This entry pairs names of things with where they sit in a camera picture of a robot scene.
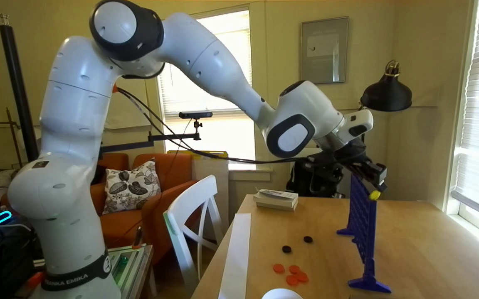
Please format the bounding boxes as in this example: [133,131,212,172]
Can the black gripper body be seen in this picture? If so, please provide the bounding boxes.
[333,135,378,175]

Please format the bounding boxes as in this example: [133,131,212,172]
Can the blue upright gameboard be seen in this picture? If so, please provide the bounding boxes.
[336,170,394,293]

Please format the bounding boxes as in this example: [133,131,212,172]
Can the black floor lamp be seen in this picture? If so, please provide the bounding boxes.
[353,57,414,180]

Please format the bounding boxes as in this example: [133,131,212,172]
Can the white flat box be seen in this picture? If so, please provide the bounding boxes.
[253,187,301,212]

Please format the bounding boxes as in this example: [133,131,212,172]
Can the bright window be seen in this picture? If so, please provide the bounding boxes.
[158,8,256,165]

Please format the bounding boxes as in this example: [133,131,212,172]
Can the white paper cup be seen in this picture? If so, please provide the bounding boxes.
[261,287,305,299]

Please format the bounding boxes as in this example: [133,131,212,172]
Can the white wooden chair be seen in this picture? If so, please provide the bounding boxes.
[162,172,225,297]

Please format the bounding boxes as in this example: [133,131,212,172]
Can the patterned throw pillow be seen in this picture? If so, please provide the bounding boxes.
[102,159,163,215]

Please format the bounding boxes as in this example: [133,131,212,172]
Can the orange sofa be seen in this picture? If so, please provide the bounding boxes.
[87,150,197,263]

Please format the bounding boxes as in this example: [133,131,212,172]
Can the green white game box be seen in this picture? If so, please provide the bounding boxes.
[107,242,157,299]

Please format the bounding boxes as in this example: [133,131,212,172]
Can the black vertical pole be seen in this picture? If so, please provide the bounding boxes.
[0,13,42,162]

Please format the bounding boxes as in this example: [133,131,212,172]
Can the grey wall panel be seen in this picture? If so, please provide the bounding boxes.
[298,14,351,86]

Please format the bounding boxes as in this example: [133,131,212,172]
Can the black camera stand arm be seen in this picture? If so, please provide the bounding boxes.
[98,109,215,155]

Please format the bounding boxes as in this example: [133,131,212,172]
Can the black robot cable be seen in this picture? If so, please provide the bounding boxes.
[112,84,330,165]

